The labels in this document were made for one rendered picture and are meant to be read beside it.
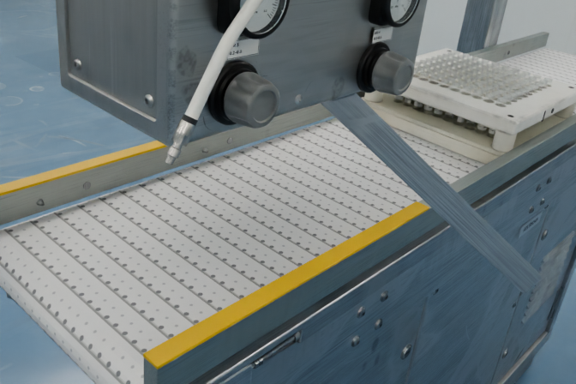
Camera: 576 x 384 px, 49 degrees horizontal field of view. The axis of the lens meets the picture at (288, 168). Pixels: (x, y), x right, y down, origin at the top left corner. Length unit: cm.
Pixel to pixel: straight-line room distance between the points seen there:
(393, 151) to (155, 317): 23
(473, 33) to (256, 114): 108
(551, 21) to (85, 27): 367
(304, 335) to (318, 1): 31
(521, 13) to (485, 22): 262
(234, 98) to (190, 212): 37
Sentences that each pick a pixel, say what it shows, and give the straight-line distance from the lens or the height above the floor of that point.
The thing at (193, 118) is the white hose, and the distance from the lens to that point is 27.
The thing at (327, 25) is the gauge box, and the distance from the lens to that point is 37.
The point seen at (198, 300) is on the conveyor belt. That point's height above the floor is 83.
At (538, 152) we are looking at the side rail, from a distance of 91.
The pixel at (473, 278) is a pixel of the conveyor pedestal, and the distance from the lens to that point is 108.
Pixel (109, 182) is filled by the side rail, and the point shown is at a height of 84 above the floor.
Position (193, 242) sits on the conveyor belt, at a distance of 62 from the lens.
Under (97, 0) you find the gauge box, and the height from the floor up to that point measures 110.
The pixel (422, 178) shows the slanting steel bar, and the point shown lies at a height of 94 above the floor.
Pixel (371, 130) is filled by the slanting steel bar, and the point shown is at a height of 99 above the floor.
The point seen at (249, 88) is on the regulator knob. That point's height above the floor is 107.
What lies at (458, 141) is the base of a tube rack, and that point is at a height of 85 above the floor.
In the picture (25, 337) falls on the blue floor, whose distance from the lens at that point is 181.
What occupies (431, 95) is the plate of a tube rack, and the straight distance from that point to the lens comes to 90.
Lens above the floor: 117
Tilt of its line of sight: 26 degrees down
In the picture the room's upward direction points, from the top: 6 degrees clockwise
